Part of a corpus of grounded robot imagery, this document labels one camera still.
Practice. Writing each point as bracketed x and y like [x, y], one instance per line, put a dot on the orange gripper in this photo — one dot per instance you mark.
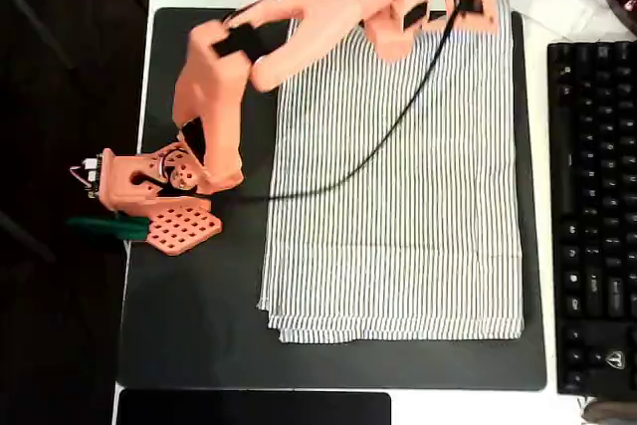
[389, 42]

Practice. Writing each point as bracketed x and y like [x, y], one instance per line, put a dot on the orange perforated base plate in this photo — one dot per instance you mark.
[181, 231]

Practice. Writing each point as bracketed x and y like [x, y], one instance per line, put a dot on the black flat pad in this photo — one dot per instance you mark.
[249, 410]

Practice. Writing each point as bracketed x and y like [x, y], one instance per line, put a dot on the brown rounded object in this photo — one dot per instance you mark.
[612, 412]

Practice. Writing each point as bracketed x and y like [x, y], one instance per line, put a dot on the orange camera mount plate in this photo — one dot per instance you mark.
[485, 17]

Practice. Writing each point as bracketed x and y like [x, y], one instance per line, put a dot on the green table clamp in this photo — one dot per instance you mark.
[99, 227]

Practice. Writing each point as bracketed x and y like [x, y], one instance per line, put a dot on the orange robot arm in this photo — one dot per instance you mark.
[214, 96]

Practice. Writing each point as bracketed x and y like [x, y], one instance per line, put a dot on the black desk mat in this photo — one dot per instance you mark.
[199, 320]

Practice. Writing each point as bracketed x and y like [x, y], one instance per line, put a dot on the striped white cloth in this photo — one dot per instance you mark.
[398, 221]

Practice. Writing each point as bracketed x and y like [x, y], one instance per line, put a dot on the black keyboard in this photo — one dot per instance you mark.
[592, 196]

